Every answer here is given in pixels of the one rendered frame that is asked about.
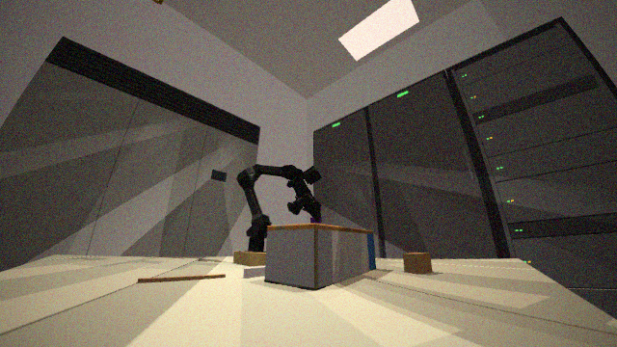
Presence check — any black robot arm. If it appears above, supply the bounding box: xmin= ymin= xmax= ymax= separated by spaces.
xmin=236 ymin=164 xmax=322 ymax=253

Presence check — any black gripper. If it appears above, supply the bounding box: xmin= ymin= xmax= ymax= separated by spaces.
xmin=296 ymin=186 xmax=322 ymax=223

